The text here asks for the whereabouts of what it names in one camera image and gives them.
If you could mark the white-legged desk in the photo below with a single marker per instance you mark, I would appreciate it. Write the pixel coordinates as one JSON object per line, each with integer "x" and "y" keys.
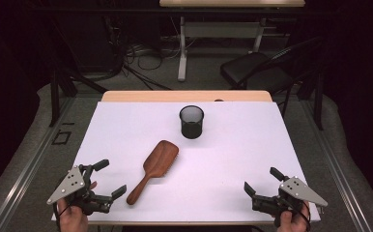
{"x": 220, "y": 29}

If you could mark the person's left hand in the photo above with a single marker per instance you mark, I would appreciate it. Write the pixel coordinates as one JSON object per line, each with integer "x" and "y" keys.
{"x": 73, "y": 220}

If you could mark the white sheet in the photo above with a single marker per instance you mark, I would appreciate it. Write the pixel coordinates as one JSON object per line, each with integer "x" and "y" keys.
{"x": 207, "y": 180}

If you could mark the person's right hand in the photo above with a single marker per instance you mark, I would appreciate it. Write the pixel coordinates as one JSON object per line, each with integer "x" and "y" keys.
{"x": 289, "y": 224}

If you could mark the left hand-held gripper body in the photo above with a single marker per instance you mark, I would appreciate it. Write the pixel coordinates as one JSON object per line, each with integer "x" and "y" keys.
{"x": 67, "y": 187}

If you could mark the light wooden table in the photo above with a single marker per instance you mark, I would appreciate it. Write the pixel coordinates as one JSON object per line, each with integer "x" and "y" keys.
{"x": 175, "y": 96}

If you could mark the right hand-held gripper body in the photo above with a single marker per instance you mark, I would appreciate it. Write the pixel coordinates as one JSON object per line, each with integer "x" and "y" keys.
{"x": 295, "y": 190}

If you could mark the black folding chair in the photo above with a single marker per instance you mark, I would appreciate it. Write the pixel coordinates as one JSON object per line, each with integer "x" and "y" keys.
{"x": 255, "y": 72}

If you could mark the brown wooden hairbrush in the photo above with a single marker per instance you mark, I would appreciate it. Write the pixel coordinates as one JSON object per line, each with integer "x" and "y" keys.
{"x": 158, "y": 159}

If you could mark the black metal stand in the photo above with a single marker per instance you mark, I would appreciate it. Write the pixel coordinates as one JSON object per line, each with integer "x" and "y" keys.
{"x": 55, "y": 96}

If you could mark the black mesh cup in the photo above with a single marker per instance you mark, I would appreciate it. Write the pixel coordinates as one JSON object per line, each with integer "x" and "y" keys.
{"x": 191, "y": 127}

